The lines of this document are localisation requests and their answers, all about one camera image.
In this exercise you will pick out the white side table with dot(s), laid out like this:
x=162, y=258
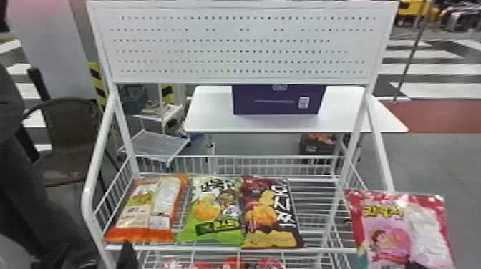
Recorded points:
x=210, y=112

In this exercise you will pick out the purple box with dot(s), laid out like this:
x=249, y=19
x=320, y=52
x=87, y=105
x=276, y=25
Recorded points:
x=263, y=99

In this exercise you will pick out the black tool box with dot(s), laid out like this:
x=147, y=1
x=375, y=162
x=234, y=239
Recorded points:
x=317, y=144

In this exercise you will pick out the green snack packet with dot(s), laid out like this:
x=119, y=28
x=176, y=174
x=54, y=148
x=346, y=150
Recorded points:
x=212, y=214

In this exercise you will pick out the dark red snack packet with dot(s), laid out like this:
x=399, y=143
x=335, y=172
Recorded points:
x=268, y=218

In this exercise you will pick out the orange snack packet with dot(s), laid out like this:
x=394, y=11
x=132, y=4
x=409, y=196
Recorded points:
x=148, y=210

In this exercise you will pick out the brown chair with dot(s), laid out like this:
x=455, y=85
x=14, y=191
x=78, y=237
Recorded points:
x=71, y=127

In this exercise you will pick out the pink snack packet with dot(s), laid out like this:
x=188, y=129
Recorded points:
x=398, y=233

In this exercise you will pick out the grey pole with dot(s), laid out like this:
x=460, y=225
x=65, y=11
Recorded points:
x=411, y=56

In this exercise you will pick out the yellow black striped post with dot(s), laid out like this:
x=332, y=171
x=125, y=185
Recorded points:
x=167, y=94
x=98, y=84

